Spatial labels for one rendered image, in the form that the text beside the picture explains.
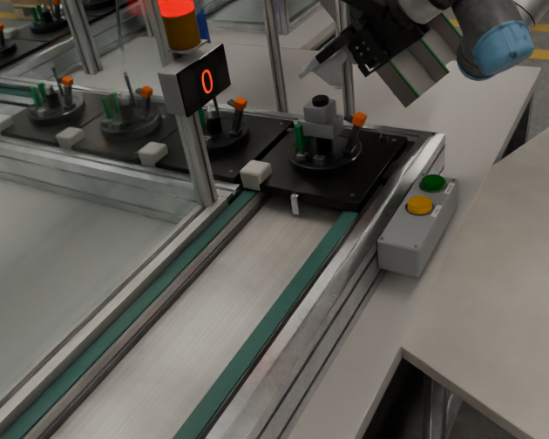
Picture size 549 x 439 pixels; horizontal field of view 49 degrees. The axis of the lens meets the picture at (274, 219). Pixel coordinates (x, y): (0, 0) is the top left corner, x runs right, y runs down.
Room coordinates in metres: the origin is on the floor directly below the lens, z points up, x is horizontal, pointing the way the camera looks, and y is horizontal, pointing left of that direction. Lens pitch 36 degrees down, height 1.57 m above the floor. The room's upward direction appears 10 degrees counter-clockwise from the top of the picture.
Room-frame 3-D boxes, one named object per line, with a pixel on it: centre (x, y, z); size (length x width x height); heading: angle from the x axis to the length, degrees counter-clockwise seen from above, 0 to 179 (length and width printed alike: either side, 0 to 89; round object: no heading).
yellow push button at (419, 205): (0.81, -0.24, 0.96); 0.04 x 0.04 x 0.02
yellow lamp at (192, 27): (0.92, 0.09, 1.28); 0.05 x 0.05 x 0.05
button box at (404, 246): (0.81, -0.24, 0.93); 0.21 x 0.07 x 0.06; 145
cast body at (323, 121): (1.01, -0.11, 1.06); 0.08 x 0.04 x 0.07; 55
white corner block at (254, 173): (0.98, 0.02, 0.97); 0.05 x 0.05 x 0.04; 55
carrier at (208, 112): (1.15, 0.09, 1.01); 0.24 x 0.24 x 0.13; 55
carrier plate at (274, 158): (1.00, -0.12, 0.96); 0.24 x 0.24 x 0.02; 55
